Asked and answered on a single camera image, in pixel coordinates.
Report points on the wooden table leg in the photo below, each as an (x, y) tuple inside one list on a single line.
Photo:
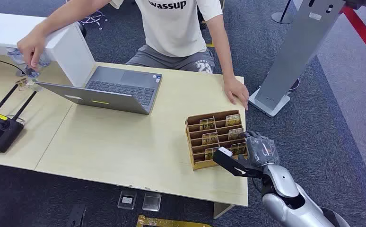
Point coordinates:
[(222, 210)]

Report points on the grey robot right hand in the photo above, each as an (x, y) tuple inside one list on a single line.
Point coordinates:
[(261, 150)]

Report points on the person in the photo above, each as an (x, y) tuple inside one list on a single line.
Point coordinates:
[(173, 28)]

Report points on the stanchion post with base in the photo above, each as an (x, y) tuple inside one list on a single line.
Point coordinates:
[(281, 17)]

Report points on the golden patterned card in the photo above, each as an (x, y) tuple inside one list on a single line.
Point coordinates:
[(209, 153), (238, 149), (207, 124), (210, 138), (233, 120), (235, 134)]

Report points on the clear plastic water bottle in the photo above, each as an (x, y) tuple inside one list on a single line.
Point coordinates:
[(17, 58)]

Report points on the yellow floor plate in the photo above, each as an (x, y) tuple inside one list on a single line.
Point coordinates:
[(167, 223)]

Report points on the white desk cabinet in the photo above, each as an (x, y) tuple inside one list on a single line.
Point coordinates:
[(70, 56)]

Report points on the small clear card stand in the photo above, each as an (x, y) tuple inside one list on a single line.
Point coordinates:
[(22, 84)]

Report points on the office chair wheel base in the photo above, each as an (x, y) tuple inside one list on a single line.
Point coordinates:
[(92, 18)]

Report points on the wooden slotted card holder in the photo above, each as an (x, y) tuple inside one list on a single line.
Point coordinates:
[(201, 147)]

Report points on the grey kiosk stand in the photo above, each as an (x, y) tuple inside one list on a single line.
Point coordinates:
[(299, 47)]

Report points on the person's right forearm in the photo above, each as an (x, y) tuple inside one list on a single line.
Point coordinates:
[(67, 17)]

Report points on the red barrier belt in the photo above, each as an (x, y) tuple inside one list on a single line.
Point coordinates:
[(363, 33)]

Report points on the grey open laptop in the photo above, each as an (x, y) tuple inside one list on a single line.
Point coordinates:
[(120, 89)]

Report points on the black floor bracket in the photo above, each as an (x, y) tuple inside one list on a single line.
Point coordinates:
[(76, 216)]

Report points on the person's right hand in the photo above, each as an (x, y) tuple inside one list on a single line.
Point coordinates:
[(31, 47)]

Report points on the person's left forearm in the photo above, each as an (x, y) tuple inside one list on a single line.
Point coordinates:
[(222, 47)]

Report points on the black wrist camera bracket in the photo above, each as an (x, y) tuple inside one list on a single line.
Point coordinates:
[(233, 164)]

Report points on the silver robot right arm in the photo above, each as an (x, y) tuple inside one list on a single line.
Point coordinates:
[(291, 200)]

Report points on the person's left hand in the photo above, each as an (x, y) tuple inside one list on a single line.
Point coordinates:
[(234, 89)]

